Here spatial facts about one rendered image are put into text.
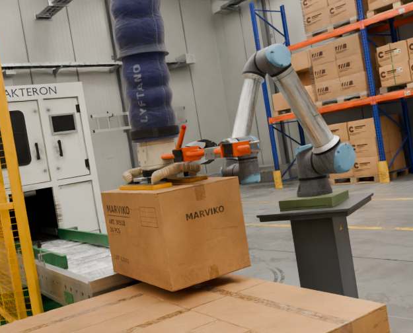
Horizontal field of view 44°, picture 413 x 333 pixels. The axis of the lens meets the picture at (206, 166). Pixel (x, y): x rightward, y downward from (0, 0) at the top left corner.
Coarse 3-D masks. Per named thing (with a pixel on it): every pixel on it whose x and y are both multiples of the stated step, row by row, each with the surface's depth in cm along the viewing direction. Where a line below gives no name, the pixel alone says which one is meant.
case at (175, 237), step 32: (128, 192) 223; (160, 192) 201; (192, 192) 209; (224, 192) 218; (128, 224) 228; (160, 224) 203; (192, 224) 209; (224, 224) 217; (128, 256) 234; (160, 256) 207; (192, 256) 208; (224, 256) 217
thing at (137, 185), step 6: (150, 180) 225; (120, 186) 242; (126, 186) 237; (132, 186) 232; (138, 186) 226; (144, 186) 222; (150, 186) 217; (156, 186) 217; (162, 186) 218; (168, 186) 220
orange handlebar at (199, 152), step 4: (240, 148) 182; (244, 148) 182; (248, 148) 183; (188, 152) 210; (192, 152) 207; (196, 152) 204; (200, 152) 202; (216, 152) 193; (220, 152) 191; (164, 156) 227; (168, 156) 224; (172, 156) 220; (188, 156) 210; (192, 156) 208; (196, 156) 206; (200, 156) 204
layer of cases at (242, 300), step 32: (128, 288) 242; (160, 288) 233; (192, 288) 224; (224, 288) 216; (256, 288) 208; (288, 288) 201; (32, 320) 214; (64, 320) 206; (96, 320) 199; (128, 320) 193; (160, 320) 187; (192, 320) 181; (224, 320) 176; (256, 320) 171; (288, 320) 166; (320, 320) 161; (352, 320) 158; (384, 320) 166
